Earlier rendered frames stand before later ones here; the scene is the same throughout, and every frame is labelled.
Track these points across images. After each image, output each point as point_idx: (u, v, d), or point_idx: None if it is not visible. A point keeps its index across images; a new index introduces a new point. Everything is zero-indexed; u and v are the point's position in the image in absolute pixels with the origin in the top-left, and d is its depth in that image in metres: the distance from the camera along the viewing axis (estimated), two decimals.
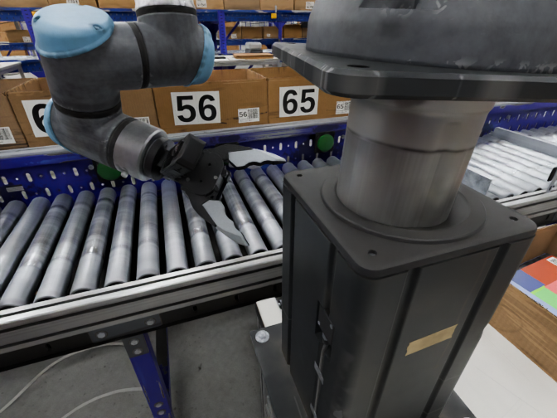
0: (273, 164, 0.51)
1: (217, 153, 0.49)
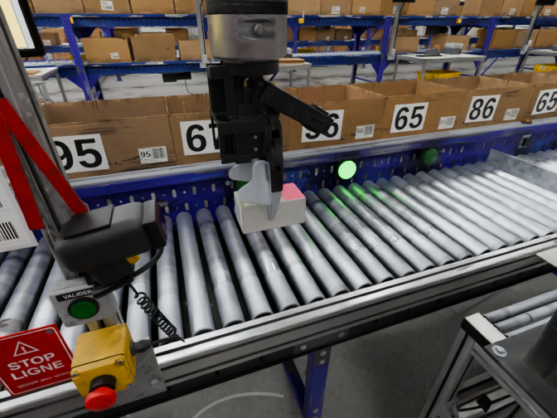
0: None
1: None
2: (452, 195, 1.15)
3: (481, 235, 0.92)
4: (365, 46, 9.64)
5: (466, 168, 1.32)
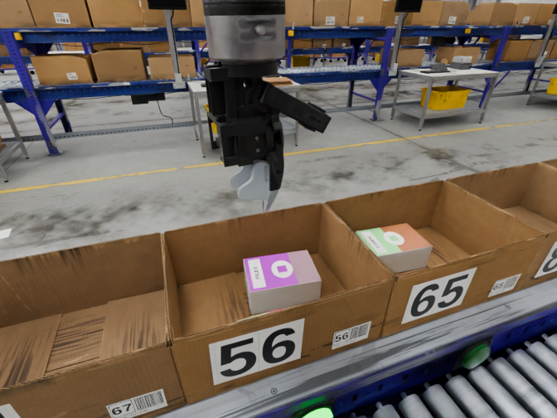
0: None
1: None
2: None
3: None
4: (364, 53, 9.04)
5: (539, 366, 0.73)
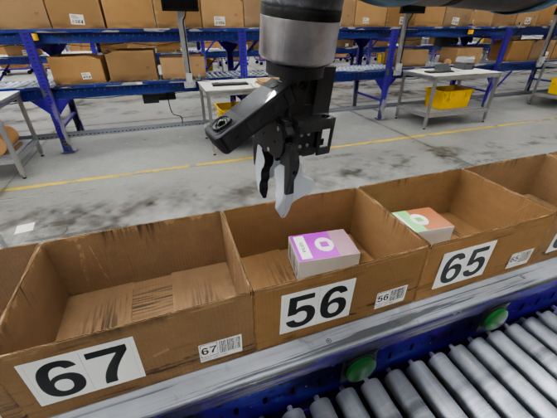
0: None
1: (284, 155, 0.40)
2: None
3: None
4: (366, 53, 9.14)
5: (549, 330, 0.83)
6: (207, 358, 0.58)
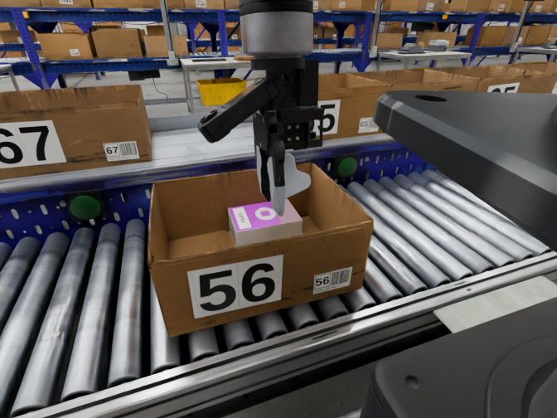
0: None
1: (270, 145, 0.41)
2: None
3: (371, 279, 0.68)
4: None
5: (394, 181, 1.08)
6: (112, 158, 0.84)
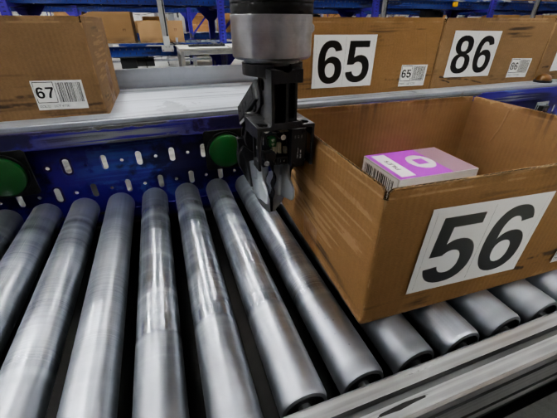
0: (270, 199, 0.47)
1: (244, 145, 0.43)
2: None
3: None
4: None
5: None
6: (46, 106, 0.56)
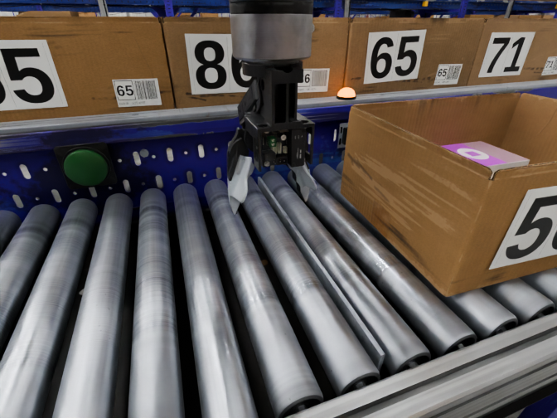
0: (240, 201, 0.45)
1: (241, 139, 0.42)
2: None
3: None
4: None
5: (200, 204, 0.64)
6: None
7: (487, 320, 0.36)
